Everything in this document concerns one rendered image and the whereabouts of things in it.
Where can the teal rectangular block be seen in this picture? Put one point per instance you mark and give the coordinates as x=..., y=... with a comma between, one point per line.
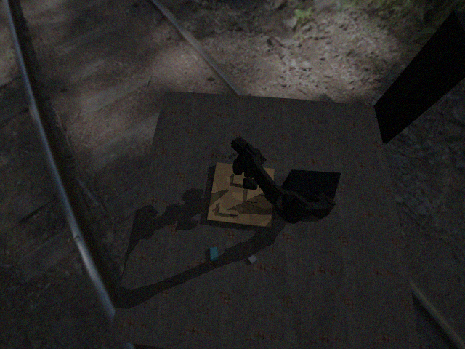
x=213, y=254

